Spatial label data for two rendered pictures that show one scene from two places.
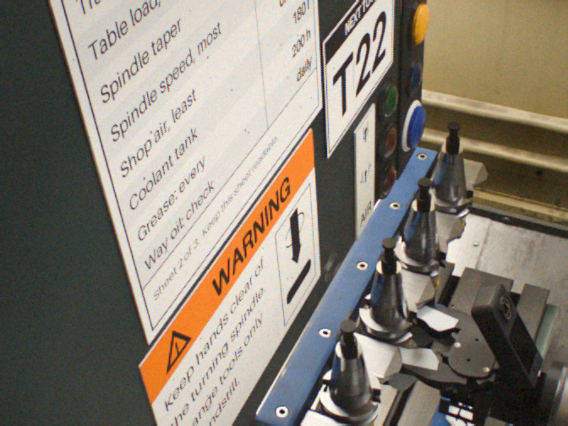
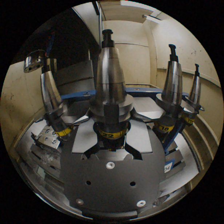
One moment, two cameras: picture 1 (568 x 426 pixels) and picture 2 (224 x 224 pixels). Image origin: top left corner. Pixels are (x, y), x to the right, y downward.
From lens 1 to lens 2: 88 cm
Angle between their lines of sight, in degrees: 51
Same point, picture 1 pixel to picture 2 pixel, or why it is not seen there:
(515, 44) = (210, 103)
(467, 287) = (175, 153)
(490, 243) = (184, 149)
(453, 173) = (196, 86)
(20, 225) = not seen: outside the picture
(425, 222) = (172, 68)
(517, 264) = (184, 156)
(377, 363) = (70, 112)
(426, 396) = not seen: hidden behind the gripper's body
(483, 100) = (201, 115)
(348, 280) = not seen: hidden behind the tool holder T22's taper
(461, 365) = (76, 174)
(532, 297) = (182, 164)
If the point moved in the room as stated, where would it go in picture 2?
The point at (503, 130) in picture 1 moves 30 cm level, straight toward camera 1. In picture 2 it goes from (201, 125) to (187, 145)
